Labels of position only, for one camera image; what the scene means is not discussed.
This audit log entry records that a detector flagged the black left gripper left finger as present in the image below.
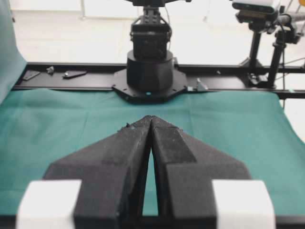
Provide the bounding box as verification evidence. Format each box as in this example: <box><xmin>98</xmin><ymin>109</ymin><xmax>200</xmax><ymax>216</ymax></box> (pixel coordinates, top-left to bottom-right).
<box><xmin>43</xmin><ymin>115</ymin><xmax>152</xmax><ymax>229</ymax></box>

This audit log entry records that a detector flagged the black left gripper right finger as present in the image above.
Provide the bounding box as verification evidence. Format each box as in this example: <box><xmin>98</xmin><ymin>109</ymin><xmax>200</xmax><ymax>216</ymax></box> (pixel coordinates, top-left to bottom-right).
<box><xmin>151</xmin><ymin>116</ymin><xmax>251</xmax><ymax>229</ymax></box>

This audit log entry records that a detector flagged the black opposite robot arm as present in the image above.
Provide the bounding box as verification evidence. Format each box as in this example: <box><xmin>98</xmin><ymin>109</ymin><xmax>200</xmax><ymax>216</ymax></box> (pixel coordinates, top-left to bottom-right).
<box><xmin>43</xmin><ymin>0</ymin><xmax>251</xmax><ymax>229</ymax></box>

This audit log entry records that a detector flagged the green table cloth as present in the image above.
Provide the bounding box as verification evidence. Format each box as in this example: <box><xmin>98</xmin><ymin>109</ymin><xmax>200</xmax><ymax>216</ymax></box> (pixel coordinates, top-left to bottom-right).
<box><xmin>0</xmin><ymin>89</ymin><xmax>305</xmax><ymax>216</ymax></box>

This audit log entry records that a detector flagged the green backdrop curtain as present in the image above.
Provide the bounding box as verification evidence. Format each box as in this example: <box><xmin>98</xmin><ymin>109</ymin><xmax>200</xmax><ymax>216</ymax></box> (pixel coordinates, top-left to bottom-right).
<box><xmin>0</xmin><ymin>0</ymin><xmax>27</xmax><ymax>102</ymax></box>

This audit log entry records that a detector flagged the silver corner bracket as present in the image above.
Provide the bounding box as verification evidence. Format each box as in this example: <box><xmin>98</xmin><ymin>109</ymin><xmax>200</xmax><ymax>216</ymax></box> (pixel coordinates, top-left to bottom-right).
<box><xmin>196</xmin><ymin>78</ymin><xmax>209</xmax><ymax>92</ymax></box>

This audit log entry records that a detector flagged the black flat bracket plate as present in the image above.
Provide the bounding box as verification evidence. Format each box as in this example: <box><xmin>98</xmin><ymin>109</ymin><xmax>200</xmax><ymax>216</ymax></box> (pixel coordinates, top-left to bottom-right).
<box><xmin>62</xmin><ymin>71</ymin><xmax>87</xmax><ymax>79</ymax></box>

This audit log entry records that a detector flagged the black camera stand post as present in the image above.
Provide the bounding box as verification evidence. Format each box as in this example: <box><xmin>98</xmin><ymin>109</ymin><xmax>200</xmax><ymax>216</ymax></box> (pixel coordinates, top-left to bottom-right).
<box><xmin>237</xmin><ymin>31</ymin><xmax>268</xmax><ymax>88</ymax></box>

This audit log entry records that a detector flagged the black aluminium rail frame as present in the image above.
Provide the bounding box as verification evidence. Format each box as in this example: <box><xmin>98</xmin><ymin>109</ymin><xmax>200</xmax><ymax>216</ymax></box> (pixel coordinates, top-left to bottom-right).
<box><xmin>13</xmin><ymin>62</ymin><xmax>305</xmax><ymax>102</ymax></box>

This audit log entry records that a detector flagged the white camera on stand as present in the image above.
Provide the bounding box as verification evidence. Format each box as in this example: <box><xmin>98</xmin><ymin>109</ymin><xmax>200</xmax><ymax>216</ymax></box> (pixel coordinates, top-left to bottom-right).
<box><xmin>232</xmin><ymin>0</ymin><xmax>281</xmax><ymax>32</ymax></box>

